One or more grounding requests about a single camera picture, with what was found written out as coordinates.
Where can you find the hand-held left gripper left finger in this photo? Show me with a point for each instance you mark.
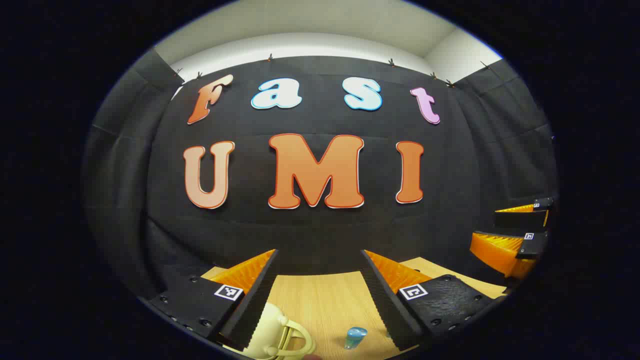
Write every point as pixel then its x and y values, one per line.
pixel 252 305

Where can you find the blue skin care bottle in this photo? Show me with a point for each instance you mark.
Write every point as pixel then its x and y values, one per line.
pixel 355 337

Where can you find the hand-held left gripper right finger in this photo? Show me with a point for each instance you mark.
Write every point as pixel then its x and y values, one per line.
pixel 387 305

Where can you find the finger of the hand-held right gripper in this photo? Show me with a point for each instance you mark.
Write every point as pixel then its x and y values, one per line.
pixel 517 220
pixel 500 250

